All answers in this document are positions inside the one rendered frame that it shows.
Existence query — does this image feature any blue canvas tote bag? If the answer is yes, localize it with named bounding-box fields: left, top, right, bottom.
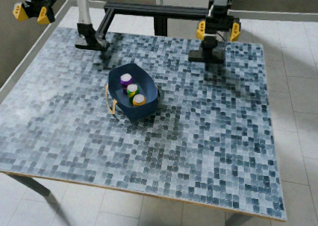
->
left=106, top=63, right=160, bottom=122

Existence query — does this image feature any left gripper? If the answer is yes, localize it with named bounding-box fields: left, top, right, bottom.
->
left=196, top=14, right=241, bottom=42

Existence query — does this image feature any purple drink can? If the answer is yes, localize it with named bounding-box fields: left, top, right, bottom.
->
left=121, top=74, right=133, bottom=95

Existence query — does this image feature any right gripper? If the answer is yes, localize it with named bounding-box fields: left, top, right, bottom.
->
left=13, top=0, right=55, bottom=25

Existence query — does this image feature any yellow striped drink can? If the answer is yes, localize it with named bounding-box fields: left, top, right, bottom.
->
left=133, top=94, right=146, bottom=107

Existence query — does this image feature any green drink can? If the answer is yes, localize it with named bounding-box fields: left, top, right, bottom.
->
left=127, top=84, right=140, bottom=105

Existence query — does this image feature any dark blue bag floor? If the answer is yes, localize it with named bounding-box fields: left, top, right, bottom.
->
left=115, top=82, right=150, bottom=108

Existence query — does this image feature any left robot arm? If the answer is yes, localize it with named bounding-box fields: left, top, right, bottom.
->
left=189, top=0, right=232, bottom=61

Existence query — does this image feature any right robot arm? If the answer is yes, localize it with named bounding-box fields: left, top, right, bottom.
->
left=75, top=0, right=108, bottom=48

